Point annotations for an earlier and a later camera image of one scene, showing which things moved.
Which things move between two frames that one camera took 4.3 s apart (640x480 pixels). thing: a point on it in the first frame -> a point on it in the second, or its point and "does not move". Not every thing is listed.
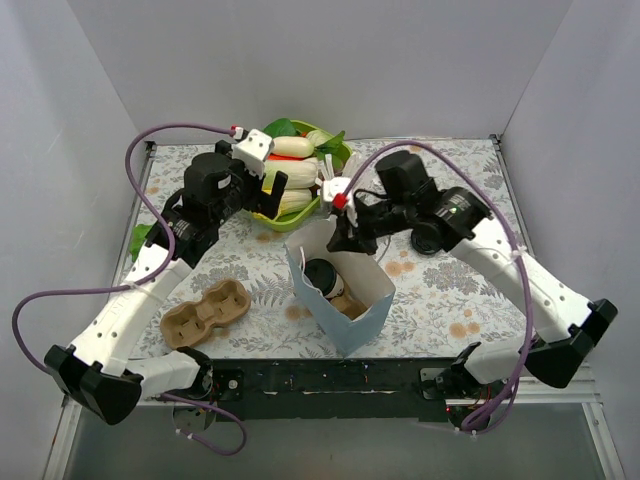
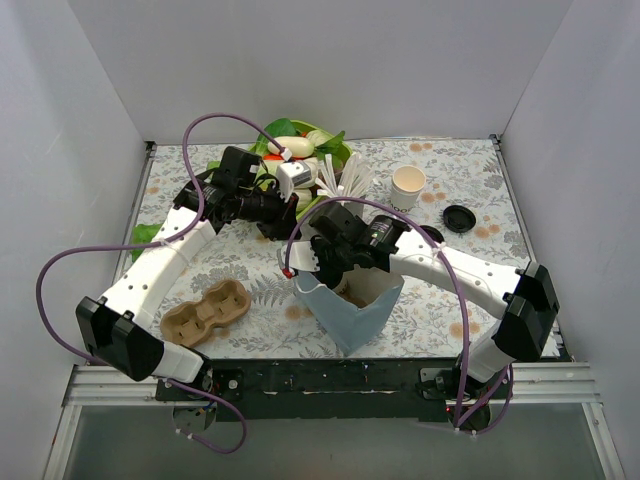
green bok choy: x=282 y=127 does not move
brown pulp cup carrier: x=190 y=324 does not move
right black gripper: x=354 y=230 -> x=327 y=272
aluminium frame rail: x=564 y=393 does not move
